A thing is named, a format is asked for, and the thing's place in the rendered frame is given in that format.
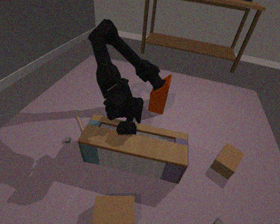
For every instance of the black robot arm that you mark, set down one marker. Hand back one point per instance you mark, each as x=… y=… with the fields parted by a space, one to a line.
x=108 y=75

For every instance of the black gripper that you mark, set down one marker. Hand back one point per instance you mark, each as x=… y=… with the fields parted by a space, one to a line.
x=132 y=110

